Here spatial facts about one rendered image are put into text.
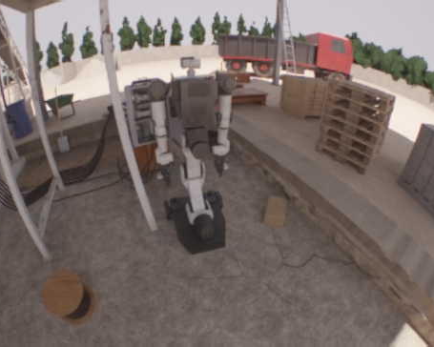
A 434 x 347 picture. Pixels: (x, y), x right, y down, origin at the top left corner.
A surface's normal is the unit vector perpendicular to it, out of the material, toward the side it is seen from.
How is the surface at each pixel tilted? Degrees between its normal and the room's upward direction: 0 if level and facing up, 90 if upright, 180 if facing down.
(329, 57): 90
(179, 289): 0
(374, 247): 91
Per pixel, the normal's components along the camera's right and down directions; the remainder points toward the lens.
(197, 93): 0.32, 0.54
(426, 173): -0.97, 0.13
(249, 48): -0.12, 0.56
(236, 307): 0.01, -0.83
